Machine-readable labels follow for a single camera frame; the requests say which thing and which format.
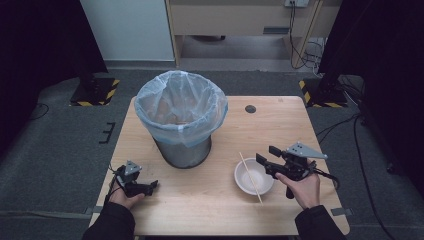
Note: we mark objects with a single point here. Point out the light wooden desk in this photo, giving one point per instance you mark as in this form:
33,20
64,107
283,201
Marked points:
233,16

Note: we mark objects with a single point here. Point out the grey table foot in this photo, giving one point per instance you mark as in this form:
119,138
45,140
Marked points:
341,211
95,210

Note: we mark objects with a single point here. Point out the metal mesh trash bin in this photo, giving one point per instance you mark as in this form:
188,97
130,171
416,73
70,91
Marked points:
185,155

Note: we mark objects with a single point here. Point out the black table grommet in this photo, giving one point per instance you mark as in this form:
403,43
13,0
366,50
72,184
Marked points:
250,109

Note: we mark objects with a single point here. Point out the white bowl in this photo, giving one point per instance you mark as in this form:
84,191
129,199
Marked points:
248,181

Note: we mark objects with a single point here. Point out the wall power outlet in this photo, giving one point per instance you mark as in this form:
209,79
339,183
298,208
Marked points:
296,3

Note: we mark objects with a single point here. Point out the black stand base striped edge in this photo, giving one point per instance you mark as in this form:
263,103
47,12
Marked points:
323,95
95,91

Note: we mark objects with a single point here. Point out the translucent plastic bin liner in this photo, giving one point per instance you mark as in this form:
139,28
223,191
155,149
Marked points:
180,100

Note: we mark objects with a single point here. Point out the person's right hand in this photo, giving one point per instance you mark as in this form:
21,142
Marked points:
305,191

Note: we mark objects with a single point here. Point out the white panel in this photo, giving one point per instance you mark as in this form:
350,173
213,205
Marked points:
126,30

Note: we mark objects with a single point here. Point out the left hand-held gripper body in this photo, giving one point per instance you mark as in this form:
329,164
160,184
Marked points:
133,181

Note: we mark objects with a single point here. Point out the person's left hand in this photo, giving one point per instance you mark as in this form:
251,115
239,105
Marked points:
125,200

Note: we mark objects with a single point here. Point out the wooden chopstick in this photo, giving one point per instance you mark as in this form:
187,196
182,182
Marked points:
250,176

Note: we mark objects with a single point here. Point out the dark curtain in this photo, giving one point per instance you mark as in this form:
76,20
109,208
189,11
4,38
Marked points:
40,43
386,50

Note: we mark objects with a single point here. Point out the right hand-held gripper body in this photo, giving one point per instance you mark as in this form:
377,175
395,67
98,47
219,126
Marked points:
295,163

